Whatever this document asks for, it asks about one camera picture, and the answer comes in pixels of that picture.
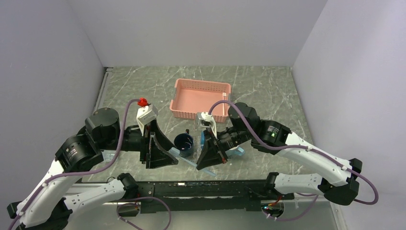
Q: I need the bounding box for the dark blue mug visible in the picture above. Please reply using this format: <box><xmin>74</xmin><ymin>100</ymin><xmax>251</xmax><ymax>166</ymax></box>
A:
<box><xmin>173</xmin><ymin>129</ymin><xmax>194</xmax><ymax>158</ymax></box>

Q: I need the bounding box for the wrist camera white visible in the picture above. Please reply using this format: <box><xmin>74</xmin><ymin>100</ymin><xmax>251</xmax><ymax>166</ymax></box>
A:
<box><xmin>195</xmin><ymin>112</ymin><xmax>217</xmax><ymax>138</ymax></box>
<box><xmin>136</xmin><ymin>98</ymin><xmax>158</xmax><ymax>128</ymax></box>

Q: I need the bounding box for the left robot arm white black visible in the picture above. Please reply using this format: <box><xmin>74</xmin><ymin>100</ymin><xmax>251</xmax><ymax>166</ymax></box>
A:
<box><xmin>7</xmin><ymin>105</ymin><xmax>178</xmax><ymax>230</ymax></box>

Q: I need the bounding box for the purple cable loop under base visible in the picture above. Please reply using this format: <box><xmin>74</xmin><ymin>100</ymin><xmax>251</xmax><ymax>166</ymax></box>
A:
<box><xmin>116</xmin><ymin>196</ymin><xmax>172</xmax><ymax>230</ymax></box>

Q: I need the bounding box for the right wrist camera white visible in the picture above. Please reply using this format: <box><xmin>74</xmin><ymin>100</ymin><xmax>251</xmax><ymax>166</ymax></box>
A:
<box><xmin>195</xmin><ymin>112</ymin><xmax>217</xmax><ymax>138</ymax></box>

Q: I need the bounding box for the pink perforated plastic basket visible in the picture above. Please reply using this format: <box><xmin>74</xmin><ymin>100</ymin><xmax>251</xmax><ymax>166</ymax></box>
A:
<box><xmin>169</xmin><ymin>79</ymin><xmax>232</xmax><ymax>120</ymax></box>

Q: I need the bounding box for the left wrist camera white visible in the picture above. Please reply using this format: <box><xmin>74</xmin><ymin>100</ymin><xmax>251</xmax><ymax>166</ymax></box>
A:
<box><xmin>136</xmin><ymin>98</ymin><xmax>158</xmax><ymax>128</ymax></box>

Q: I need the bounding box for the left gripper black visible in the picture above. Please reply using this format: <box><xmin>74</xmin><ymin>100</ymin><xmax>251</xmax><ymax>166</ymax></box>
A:
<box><xmin>100</xmin><ymin>117</ymin><xmax>179</xmax><ymax>167</ymax></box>

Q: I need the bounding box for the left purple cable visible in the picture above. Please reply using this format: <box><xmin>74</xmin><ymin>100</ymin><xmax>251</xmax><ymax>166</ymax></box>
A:
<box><xmin>7</xmin><ymin>99</ymin><xmax>141</xmax><ymax>230</ymax></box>

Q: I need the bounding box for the purple cable under right base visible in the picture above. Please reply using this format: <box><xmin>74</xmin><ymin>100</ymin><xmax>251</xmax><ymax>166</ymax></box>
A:
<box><xmin>262</xmin><ymin>194</ymin><xmax>320</xmax><ymax>222</ymax></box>

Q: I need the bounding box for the blue toothpaste tube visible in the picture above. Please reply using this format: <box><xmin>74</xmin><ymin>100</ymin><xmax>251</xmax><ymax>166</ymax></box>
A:
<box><xmin>200</xmin><ymin>131</ymin><xmax>205</xmax><ymax>150</ymax></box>

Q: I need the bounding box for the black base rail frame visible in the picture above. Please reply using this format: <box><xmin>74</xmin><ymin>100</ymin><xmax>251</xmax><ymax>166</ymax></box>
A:
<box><xmin>120</xmin><ymin>180</ymin><xmax>279</xmax><ymax>214</ymax></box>

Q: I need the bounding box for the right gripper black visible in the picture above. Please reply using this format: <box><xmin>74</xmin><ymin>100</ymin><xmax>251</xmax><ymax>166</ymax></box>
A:
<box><xmin>196</xmin><ymin>126</ymin><xmax>252</xmax><ymax>169</ymax></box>

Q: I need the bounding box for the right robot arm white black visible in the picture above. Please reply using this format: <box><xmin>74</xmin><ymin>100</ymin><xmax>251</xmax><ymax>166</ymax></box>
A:
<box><xmin>196</xmin><ymin>103</ymin><xmax>362</xmax><ymax>206</ymax></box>

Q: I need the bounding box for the light blue white mug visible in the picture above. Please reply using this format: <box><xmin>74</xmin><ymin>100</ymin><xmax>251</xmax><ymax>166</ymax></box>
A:
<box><xmin>226</xmin><ymin>146</ymin><xmax>245</xmax><ymax>156</ymax></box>

